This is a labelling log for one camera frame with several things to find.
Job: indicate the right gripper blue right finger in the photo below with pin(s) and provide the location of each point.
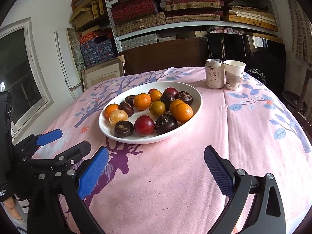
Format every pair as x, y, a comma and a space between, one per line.
221, 170

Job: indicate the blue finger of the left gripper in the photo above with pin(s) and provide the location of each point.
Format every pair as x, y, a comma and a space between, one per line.
49, 137

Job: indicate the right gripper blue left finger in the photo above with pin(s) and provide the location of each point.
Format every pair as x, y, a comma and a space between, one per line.
91, 173

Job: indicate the dark purple mangosteen front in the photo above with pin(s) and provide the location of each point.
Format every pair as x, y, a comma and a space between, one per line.
123, 129

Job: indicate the yellow round fruit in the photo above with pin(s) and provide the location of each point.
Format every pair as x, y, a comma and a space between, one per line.
118, 115

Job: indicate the large orange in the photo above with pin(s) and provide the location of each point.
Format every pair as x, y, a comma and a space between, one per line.
183, 112

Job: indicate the large red plum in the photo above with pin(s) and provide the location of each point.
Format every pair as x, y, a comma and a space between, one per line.
144, 125

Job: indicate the person's left hand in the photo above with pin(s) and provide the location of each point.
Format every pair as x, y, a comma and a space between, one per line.
9, 205

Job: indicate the pink patterned tablecloth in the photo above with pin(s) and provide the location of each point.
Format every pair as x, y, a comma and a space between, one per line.
166, 187

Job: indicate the mandarin with green stem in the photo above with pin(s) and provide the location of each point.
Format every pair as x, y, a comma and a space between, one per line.
109, 109

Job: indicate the dark mangosteen near plate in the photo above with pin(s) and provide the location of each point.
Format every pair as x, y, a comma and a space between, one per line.
165, 123

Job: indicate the framed picture leaning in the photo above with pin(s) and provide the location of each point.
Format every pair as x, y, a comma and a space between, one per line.
108, 70

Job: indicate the dark chestnut fruit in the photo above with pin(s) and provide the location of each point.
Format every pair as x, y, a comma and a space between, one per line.
127, 108

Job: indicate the small yellow-orange mandarin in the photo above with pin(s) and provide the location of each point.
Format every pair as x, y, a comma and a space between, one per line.
174, 103

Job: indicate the dark water chestnut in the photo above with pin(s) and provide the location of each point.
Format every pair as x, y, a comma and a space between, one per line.
129, 99

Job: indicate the greenish yellow mandarin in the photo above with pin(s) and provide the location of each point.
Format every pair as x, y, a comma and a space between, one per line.
157, 108

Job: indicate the small orange mandarin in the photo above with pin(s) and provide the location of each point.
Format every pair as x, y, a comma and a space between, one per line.
142, 101

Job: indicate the dark purple fruit centre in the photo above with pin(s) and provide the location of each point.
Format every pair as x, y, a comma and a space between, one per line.
167, 98

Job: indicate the dark passion fruit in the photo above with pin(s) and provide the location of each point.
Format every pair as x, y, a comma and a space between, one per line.
171, 90

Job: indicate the blue patterned boxes stack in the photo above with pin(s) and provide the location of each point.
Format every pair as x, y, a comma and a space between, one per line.
96, 48

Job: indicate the white paper cup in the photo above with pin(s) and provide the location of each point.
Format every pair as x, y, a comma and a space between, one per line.
234, 71

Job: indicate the white beverage can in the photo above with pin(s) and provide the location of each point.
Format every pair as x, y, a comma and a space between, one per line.
214, 69

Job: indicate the dark brown cabinet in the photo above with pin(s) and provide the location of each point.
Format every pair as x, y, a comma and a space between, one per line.
191, 52

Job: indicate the white metal shelf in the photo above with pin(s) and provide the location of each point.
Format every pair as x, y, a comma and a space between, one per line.
131, 19

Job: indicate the patterned curtain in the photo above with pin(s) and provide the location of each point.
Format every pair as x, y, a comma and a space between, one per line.
301, 29

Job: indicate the window with white frame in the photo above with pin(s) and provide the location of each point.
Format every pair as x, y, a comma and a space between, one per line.
21, 75

